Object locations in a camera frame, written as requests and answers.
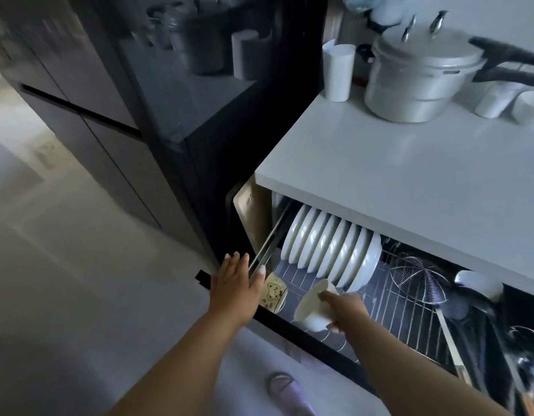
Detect person's right hand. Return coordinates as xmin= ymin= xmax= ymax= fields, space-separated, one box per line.
xmin=319 ymin=290 xmax=372 ymax=335

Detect person's left hand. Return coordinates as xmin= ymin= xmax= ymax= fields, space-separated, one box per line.
xmin=208 ymin=252 xmax=266 ymax=328

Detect white ceramic bowl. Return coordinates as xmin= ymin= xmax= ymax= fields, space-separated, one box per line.
xmin=294 ymin=279 xmax=340 ymax=333

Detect black front dish drawer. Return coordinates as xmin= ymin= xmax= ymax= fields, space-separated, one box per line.
xmin=195 ymin=182 xmax=534 ymax=416

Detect person's left forearm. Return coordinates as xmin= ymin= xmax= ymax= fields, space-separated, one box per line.
xmin=106 ymin=311 xmax=247 ymax=416

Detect person's right forearm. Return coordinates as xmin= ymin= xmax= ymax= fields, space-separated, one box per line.
xmin=352 ymin=318 xmax=525 ymax=416

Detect bear print dish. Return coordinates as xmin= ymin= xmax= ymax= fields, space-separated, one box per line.
xmin=259 ymin=273 xmax=289 ymax=315

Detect row of white plates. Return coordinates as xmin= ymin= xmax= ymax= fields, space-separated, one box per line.
xmin=281 ymin=205 xmax=383 ymax=293

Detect wooden cutting board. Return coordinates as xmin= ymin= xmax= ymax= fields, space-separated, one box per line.
xmin=233 ymin=182 xmax=274 ymax=257

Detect purple slipper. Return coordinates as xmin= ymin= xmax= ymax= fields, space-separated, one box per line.
xmin=267 ymin=372 xmax=318 ymax=416

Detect white ladle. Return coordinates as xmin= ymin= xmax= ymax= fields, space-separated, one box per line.
xmin=454 ymin=270 xmax=504 ymax=302

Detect black refrigerator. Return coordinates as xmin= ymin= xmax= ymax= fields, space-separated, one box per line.
xmin=0 ymin=0 xmax=329 ymax=267

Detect metal kitchen utensils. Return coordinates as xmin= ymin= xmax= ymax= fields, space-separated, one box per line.
xmin=501 ymin=325 xmax=534 ymax=416

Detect tall white cup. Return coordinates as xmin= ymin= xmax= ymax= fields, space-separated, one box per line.
xmin=322 ymin=39 xmax=357 ymax=103

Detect silver pressure cooker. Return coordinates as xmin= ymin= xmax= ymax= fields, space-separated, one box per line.
xmin=364 ymin=10 xmax=534 ymax=124

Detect small white cup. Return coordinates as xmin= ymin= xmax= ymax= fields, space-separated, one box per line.
xmin=474 ymin=81 xmax=526 ymax=119
xmin=511 ymin=91 xmax=534 ymax=127

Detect wire skimmer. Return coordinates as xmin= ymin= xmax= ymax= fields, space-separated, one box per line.
xmin=389 ymin=254 xmax=473 ymax=384

